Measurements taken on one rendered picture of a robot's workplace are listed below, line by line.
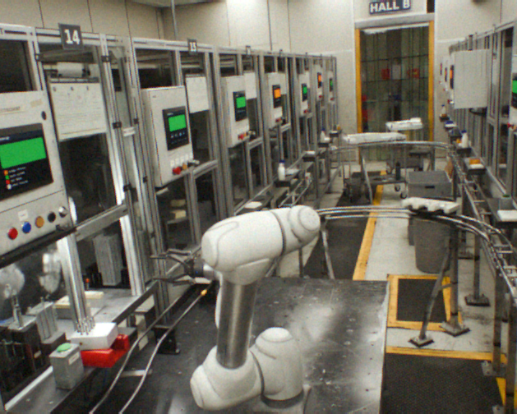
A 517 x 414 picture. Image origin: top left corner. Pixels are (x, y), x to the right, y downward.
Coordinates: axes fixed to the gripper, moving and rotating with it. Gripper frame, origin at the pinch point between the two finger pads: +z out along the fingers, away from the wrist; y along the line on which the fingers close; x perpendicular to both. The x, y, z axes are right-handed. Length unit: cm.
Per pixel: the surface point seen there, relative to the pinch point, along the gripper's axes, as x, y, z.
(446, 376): -114, -111, -115
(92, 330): 33.0, -10.6, 10.1
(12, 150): 43, 54, 18
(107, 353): 37.6, -16.2, 2.4
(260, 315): -49, -44, -24
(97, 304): -3.4, -19.2, 33.6
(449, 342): -156, -112, -119
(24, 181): 41, 44, 18
